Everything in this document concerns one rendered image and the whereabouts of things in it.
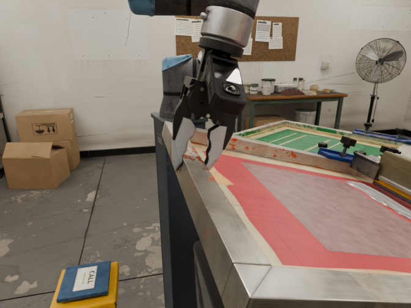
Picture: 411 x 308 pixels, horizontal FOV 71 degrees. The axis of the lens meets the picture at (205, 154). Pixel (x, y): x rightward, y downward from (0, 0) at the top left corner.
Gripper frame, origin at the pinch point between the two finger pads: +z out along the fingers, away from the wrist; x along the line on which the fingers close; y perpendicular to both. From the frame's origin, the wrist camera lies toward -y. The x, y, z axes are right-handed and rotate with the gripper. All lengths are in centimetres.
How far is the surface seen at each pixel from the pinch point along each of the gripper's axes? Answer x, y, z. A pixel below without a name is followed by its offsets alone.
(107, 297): 8.5, 7.0, 34.2
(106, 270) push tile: 9.5, 13.4, 32.7
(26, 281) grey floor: 52, 134, 145
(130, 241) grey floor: -13, 162, 127
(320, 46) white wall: -259, 380, -99
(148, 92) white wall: -19, 380, 32
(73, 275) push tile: 16.3, 13.2, 34.5
